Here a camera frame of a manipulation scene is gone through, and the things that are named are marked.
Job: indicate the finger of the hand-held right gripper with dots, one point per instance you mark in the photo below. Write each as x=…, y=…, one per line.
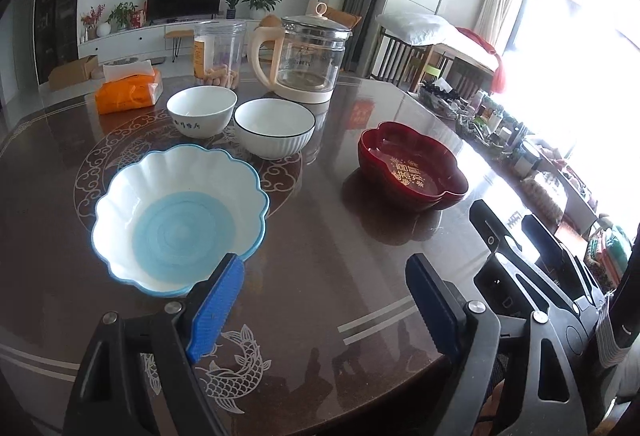
x=542, y=236
x=492, y=228

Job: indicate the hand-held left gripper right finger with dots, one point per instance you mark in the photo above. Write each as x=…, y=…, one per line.
x=432, y=311

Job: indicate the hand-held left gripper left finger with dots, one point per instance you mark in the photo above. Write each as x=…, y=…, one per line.
x=215, y=311

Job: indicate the blue white scalloped bowl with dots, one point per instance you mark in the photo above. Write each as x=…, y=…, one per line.
x=175, y=226

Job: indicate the white ribbed bowl black rim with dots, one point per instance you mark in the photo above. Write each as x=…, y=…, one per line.
x=275, y=126

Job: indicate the small white printed bowl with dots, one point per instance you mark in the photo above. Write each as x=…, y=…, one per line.
x=200, y=108

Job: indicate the clear bag of snacks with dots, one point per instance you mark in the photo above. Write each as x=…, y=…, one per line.
x=545, y=196

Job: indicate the stack of folded towels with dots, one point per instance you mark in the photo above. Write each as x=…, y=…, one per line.
x=607, y=251

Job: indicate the white jar dark lid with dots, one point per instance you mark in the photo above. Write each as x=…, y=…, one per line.
x=525, y=161

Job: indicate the glass bowl of packets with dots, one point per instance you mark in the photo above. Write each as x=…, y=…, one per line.
x=472, y=123

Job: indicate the cluster of cosmetic bottles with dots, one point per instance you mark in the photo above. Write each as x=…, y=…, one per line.
x=495, y=116

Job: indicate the black tray of items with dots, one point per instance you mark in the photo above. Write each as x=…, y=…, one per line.
x=440, y=91

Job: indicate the red cloth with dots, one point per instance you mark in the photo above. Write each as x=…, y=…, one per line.
x=495, y=66

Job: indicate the bright window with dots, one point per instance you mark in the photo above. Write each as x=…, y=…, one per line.
x=560, y=66

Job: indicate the green small chair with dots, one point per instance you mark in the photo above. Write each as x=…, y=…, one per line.
x=425, y=66

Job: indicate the wooden slatted bench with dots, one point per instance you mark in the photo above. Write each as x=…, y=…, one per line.
x=395, y=61

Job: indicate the white pillow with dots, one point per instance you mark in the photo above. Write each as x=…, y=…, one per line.
x=420, y=28

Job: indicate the orange tissue pack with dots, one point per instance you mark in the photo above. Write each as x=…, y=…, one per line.
x=125, y=93

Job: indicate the orange lounge chair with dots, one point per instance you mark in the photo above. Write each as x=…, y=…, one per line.
x=352, y=21

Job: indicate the clear plastic snack jar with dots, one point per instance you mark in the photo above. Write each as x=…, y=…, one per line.
x=220, y=51

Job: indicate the cardboard box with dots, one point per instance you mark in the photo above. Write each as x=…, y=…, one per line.
x=72, y=73

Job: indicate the wooden stool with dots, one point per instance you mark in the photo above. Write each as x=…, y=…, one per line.
x=180, y=34

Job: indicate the white television cabinet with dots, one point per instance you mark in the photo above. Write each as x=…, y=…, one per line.
x=145, y=41

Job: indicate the red gift box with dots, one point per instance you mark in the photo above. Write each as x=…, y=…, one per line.
x=138, y=19

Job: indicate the white round vase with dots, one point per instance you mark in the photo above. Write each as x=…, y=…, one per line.
x=103, y=30

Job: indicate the small potted plant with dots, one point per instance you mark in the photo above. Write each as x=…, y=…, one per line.
x=231, y=6

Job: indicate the bushy potted plant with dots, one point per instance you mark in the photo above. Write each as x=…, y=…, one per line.
x=122, y=13

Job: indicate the red flowers in vase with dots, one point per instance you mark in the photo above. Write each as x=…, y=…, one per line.
x=92, y=16

